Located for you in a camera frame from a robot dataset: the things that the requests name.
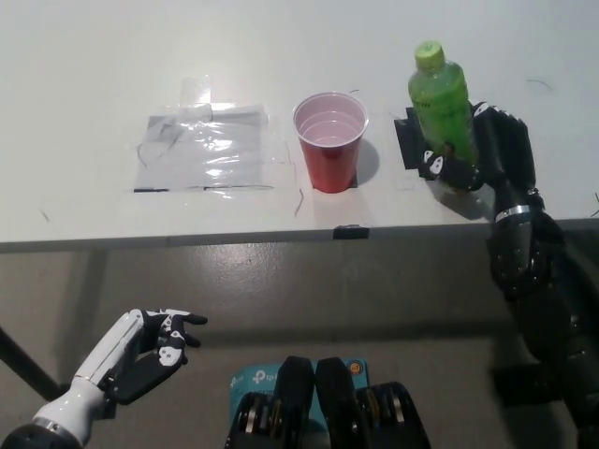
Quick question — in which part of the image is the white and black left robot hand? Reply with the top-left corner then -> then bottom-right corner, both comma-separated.
31,307 -> 209,443

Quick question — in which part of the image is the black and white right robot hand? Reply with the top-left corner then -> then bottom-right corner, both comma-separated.
420,100 -> 538,220

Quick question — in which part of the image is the green tea plastic bottle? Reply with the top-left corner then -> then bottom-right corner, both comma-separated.
406,40 -> 481,191

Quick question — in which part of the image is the red plastic cup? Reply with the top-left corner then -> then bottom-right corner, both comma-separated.
293,92 -> 371,194

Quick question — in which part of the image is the black table leg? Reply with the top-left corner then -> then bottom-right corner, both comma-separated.
0,325 -> 62,403

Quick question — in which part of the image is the large black tape patch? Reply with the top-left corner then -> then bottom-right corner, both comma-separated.
393,106 -> 436,181

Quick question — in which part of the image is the teal router box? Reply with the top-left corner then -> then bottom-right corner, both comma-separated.
229,358 -> 374,434

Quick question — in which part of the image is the small black tape on table edge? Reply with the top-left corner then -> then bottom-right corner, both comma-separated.
334,224 -> 371,240

